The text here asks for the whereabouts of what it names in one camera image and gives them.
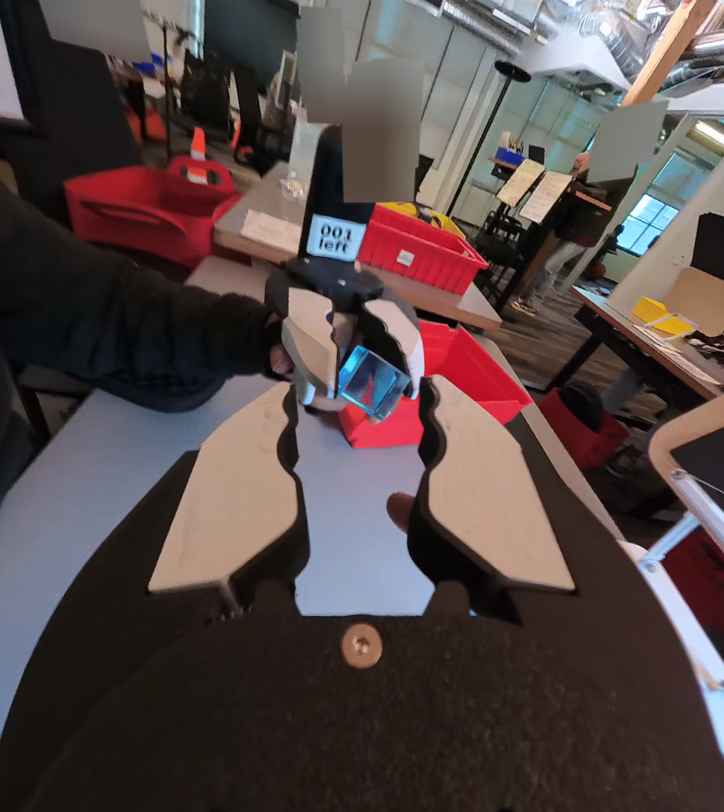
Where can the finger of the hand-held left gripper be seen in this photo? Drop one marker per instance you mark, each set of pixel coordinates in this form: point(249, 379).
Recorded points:
point(403, 330)
point(311, 342)

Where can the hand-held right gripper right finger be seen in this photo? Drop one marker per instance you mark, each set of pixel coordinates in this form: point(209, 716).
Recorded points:
point(495, 514)

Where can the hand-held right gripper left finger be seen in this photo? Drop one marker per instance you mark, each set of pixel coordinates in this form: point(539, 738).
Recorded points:
point(235, 514)

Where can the small clear plastic box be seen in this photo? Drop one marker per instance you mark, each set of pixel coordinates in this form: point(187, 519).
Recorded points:
point(371, 380)

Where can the red storage bin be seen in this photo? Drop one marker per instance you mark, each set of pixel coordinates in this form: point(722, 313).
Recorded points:
point(419, 260)
point(482, 374)

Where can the person's left forearm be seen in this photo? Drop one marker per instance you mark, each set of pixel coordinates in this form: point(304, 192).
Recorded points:
point(114, 317)

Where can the yellow object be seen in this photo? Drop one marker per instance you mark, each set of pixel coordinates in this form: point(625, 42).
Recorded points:
point(654, 311)

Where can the person's left hand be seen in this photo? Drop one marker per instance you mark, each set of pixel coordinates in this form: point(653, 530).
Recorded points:
point(281, 361)

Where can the white paper sheet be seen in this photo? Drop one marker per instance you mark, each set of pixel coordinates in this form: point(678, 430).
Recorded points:
point(270, 231)

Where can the grey side table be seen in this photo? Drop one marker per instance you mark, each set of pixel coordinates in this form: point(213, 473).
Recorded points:
point(260, 196)

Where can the yellow storage bin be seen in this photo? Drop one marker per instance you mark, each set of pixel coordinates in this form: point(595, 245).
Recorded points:
point(425, 219)

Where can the clear plastic bag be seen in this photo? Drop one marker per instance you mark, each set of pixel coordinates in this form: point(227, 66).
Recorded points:
point(302, 165)

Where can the red floor basket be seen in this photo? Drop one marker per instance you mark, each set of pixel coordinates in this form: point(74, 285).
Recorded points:
point(717, 583)
point(584, 431)

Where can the black textured armrest pad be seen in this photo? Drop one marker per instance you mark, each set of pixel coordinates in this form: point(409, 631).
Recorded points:
point(159, 393)

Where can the orange traffic cone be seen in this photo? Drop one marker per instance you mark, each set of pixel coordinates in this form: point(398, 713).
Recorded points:
point(198, 152)

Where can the paper sheet board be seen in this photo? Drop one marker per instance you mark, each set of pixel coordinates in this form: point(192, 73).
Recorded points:
point(520, 182)
point(546, 196)

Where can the blue storage bin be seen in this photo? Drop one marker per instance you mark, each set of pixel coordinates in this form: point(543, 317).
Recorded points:
point(510, 156)

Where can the red plastic tote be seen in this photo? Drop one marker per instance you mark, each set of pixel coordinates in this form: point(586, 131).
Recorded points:
point(133, 215)

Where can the black display screen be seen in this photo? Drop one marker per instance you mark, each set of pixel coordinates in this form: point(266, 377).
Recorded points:
point(248, 38)

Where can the black floor lamp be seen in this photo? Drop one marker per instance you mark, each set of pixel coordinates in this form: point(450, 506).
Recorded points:
point(511, 73)

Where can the large black board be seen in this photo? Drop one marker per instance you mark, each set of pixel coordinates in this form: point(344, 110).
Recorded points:
point(83, 127)

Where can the silver ventilation duct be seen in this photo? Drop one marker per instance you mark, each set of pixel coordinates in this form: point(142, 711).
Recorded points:
point(622, 38)

